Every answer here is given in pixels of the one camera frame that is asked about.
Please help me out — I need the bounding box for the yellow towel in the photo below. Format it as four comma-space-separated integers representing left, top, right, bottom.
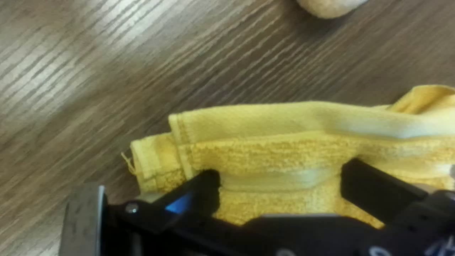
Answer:
125, 85, 455, 227

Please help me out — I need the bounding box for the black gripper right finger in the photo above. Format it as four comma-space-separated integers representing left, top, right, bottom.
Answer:
342, 158, 428, 222

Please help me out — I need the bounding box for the wooden table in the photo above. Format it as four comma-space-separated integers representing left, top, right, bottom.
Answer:
0, 0, 455, 256

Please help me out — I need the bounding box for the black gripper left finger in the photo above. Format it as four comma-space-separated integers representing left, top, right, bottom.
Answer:
162, 170, 221, 219

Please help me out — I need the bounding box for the beige potato plushie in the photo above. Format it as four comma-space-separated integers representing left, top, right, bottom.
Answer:
296, 0, 367, 20

